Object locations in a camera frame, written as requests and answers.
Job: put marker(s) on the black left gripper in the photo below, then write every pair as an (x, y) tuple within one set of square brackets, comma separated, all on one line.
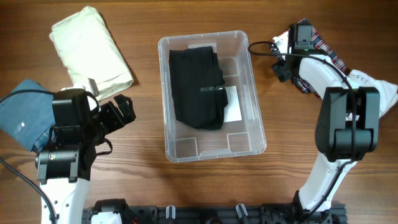
[(117, 120)]

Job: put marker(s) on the black cloth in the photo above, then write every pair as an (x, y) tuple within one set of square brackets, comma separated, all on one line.
[(198, 90)]

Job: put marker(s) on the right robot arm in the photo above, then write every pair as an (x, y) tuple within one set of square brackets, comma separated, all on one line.
[(347, 129)]

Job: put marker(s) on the clear plastic storage bin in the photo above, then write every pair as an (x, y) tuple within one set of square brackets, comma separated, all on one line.
[(242, 133)]

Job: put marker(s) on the folded blue denim jeans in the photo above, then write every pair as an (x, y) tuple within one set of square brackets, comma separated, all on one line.
[(27, 117)]

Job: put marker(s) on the white printed t-shirt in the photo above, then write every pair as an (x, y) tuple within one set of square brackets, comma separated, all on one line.
[(388, 91)]

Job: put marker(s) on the folded cream cloth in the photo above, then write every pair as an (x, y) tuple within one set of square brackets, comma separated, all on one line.
[(88, 51)]

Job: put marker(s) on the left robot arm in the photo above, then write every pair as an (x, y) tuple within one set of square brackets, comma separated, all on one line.
[(64, 166)]

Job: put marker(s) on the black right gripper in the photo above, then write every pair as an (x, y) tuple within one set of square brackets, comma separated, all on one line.
[(284, 73)]

